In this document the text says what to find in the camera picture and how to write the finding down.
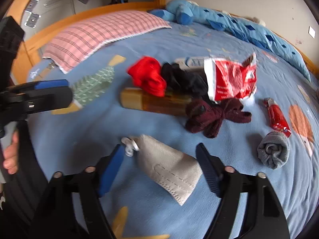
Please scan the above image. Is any grey face mask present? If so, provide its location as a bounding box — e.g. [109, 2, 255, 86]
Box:
[121, 134, 202, 206]

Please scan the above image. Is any dark red knotted sock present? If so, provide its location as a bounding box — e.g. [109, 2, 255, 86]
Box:
[185, 98, 252, 139]

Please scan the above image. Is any amber plastic bottle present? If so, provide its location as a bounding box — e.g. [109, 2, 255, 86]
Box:
[120, 87, 192, 116]

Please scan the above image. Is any small red snack wrapper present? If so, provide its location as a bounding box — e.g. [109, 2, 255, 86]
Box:
[264, 98, 291, 138]

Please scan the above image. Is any black sock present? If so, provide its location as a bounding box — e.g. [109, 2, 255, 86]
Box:
[160, 63, 208, 98]

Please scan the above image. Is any red white snack bag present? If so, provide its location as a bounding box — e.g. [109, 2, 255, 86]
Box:
[203, 53, 257, 102]

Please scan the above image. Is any white tube packaging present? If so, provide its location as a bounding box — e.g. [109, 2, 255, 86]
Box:
[175, 57, 211, 71]

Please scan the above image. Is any person's left hand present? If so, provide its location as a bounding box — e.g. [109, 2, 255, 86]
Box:
[3, 131, 19, 175]

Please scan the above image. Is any pink plaid pillow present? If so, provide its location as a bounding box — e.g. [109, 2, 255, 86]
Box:
[43, 10, 171, 74]

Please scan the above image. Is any grey rolled sock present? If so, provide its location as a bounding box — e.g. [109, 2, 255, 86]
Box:
[257, 131, 290, 169]

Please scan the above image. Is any blue patterned bed sheet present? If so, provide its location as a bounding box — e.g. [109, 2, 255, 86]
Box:
[28, 23, 318, 238]

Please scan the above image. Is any blue plush toy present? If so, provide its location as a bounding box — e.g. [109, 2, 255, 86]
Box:
[149, 0, 311, 80]

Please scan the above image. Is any wooden bed frame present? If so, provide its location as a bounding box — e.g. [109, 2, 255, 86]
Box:
[6, 0, 319, 85]

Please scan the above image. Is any white wall socket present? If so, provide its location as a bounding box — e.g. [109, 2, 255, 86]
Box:
[308, 26, 316, 39]

